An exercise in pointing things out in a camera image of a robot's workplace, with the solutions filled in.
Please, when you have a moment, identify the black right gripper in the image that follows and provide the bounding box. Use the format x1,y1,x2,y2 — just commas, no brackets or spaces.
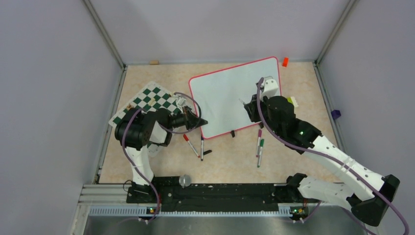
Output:
246,92,282,137

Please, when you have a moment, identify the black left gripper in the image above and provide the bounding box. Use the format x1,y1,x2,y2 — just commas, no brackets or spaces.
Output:
166,106,208,130

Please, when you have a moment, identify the pink framed whiteboard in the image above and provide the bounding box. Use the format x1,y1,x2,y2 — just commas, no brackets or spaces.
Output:
188,56,281,139

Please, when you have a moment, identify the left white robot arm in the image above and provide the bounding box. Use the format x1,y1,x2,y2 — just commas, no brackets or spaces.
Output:
115,106,208,202

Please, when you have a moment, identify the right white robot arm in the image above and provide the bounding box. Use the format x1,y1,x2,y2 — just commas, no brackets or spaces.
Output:
244,95,400,227

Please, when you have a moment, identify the blue capped marker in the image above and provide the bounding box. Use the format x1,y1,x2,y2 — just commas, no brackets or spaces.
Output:
200,135,204,161

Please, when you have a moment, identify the red capped marker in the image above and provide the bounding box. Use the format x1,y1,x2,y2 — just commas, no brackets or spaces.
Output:
183,134,201,158

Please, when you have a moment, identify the purple capped marker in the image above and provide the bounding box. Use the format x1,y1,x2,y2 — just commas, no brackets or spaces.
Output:
256,129,262,158

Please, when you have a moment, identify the green capped marker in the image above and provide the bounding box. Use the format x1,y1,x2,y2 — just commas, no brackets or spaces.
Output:
257,139,264,168

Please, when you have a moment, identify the green and white toy brick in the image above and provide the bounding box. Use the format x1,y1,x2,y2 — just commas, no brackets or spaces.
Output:
287,96,299,108

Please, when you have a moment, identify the green white chessboard mat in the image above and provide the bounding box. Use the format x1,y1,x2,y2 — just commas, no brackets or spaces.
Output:
108,80,186,158

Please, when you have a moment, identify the orange toy block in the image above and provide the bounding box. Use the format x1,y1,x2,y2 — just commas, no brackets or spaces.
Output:
282,57,289,67

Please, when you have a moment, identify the grey round knob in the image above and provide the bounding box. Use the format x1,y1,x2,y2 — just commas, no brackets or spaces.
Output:
179,174,191,188

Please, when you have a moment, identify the small wooden block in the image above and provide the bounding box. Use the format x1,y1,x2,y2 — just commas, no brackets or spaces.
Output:
149,60,160,65

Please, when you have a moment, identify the purple toy block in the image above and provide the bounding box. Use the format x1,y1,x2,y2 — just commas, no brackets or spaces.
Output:
331,110,342,120

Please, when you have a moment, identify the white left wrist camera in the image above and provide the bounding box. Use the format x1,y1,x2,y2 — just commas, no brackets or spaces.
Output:
176,96,186,109

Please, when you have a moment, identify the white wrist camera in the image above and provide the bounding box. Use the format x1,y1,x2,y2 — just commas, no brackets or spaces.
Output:
176,96,186,109
260,76,280,100

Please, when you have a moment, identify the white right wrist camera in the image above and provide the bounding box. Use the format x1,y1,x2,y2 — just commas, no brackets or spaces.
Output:
260,76,280,100

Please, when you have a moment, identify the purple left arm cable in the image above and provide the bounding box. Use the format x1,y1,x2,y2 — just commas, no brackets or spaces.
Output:
121,92,202,224

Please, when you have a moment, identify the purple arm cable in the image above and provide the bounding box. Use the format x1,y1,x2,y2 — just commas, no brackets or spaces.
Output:
256,77,410,235
121,92,202,224

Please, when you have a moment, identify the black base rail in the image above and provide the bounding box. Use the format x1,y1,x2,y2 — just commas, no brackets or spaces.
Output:
126,176,317,212

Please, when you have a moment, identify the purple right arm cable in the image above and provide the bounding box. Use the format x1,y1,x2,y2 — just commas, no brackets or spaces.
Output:
256,77,410,235

